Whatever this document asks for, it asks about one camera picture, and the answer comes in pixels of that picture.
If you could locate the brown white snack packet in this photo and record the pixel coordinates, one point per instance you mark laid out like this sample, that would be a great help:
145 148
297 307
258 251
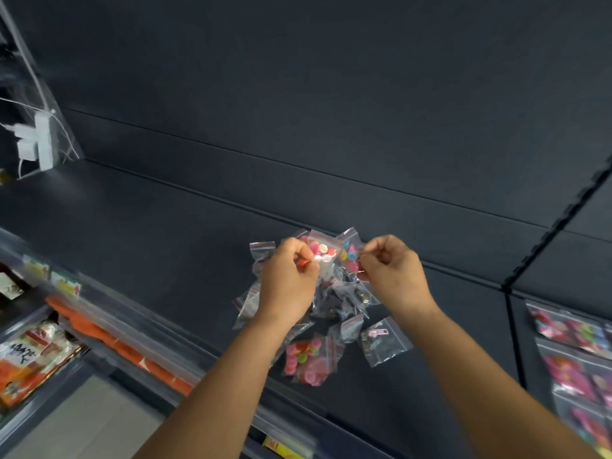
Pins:
9 285

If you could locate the yellow green price label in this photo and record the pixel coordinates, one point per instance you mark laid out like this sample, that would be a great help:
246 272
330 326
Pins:
36 267
66 284

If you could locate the clear package with white item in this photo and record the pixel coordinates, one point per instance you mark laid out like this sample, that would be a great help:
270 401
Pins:
43 138

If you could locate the person's left forearm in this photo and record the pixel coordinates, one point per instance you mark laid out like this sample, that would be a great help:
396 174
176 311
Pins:
215 401

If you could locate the person's right forearm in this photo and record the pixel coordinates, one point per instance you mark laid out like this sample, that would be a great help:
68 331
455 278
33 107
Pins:
492 401

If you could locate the person's right hand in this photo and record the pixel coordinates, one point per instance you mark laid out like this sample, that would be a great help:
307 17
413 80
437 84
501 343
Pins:
399 277

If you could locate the person's left hand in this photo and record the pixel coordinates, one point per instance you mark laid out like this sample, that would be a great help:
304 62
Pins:
287 286

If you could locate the grid of arranged button bags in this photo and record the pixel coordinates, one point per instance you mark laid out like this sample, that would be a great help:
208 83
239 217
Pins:
569 368

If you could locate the red white snack packet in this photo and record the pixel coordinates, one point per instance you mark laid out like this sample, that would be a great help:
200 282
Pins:
33 363

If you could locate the pile of transparent button bags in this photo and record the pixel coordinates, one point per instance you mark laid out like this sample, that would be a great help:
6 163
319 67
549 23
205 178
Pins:
311 358

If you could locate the blue yellow snack packet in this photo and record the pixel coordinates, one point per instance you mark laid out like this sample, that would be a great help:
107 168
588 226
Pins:
279 449

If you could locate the row of orange boxes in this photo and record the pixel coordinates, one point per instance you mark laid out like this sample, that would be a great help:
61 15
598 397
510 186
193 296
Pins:
119 348

